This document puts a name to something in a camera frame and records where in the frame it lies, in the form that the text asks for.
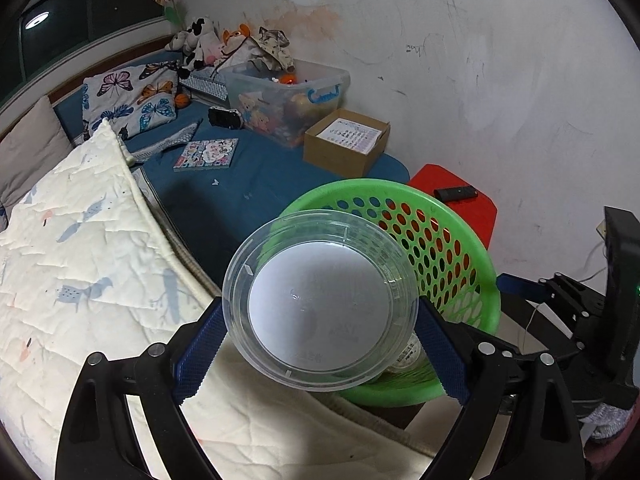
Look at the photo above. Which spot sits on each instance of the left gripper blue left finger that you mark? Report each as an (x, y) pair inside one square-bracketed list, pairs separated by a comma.
[(98, 441)]

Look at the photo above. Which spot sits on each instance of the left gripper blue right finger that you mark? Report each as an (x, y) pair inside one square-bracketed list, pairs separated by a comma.
[(488, 376)]

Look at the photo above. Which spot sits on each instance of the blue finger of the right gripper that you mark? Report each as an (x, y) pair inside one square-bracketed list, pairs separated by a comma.
[(521, 287)]

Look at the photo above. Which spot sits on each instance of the clear round plastic container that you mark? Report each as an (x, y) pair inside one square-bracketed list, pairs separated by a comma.
[(320, 300)]

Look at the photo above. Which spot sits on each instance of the clear plastic dome lid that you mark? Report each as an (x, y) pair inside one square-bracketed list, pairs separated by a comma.
[(410, 358)]

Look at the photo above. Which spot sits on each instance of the grey knit gloved hand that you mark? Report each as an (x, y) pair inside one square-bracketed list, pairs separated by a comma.
[(604, 423)]

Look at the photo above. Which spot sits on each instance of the green plastic mesh basket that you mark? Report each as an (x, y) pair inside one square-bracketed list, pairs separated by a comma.
[(452, 266)]

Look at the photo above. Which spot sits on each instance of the red plastic stool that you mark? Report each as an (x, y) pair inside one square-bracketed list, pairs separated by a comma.
[(473, 206)]

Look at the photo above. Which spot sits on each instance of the black remote control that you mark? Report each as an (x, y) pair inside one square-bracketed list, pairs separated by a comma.
[(455, 194)]

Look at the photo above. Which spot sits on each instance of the cream quilted blanket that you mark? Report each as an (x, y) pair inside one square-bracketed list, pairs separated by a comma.
[(86, 268)]

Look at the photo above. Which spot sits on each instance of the brown cardboard box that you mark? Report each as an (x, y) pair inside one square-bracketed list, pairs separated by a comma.
[(346, 143)]

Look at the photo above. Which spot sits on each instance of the grey pillow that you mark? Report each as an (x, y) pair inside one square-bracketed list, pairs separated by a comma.
[(35, 145)]

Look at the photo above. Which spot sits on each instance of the colourful picture book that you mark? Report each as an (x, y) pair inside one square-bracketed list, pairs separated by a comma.
[(207, 154)]

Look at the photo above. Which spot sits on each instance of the clear plastic toy bin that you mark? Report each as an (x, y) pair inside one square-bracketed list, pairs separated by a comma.
[(283, 106)]

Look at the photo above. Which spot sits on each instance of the butterfly pillow right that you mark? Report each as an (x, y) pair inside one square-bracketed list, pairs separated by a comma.
[(133, 99)]

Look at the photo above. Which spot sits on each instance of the small black device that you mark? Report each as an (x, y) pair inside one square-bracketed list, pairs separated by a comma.
[(228, 118)]

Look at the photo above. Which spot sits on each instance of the plush toy pile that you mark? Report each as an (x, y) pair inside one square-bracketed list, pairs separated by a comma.
[(203, 44)]

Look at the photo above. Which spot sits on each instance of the window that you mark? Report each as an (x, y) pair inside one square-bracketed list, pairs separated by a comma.
[(52, 29)]

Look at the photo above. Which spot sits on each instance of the black camera handle unit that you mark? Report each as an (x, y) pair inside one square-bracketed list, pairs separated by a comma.
[(621, 306)]

